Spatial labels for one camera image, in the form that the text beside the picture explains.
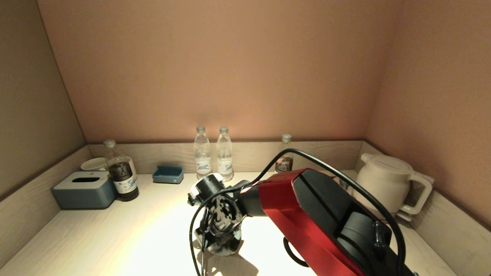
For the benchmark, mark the blue-grey tissue box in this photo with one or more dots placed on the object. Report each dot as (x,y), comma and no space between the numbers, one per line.
(84,195)

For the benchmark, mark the light blue cleaning cloth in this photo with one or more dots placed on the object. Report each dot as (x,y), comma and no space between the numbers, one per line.
(226,251)

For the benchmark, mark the dark drink bottle, nearly full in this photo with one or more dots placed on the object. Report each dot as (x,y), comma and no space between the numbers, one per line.
(284,165)

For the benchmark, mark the clear water bottle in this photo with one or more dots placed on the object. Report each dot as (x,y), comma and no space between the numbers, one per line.
(225,160)
(203,160)

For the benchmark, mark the white electric kettle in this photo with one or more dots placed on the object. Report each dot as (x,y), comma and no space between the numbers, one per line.
(383,180)

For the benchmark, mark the white ceramic cup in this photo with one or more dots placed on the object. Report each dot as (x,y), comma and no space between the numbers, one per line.
(93,164)
(132,166)

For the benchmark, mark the dark drink bottle, half full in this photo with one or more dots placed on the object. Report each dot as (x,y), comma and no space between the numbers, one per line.
(124,179)

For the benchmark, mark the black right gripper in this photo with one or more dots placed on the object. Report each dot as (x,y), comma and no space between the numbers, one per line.
(218,234)

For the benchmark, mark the small blue plastic tray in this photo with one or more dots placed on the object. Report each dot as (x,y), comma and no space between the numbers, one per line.
(168,176)

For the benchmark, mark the grey kettle power plug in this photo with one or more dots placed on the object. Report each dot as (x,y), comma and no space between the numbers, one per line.
(344,184)

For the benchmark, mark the red and black right arm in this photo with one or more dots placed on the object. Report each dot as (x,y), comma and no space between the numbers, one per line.
(307,214)

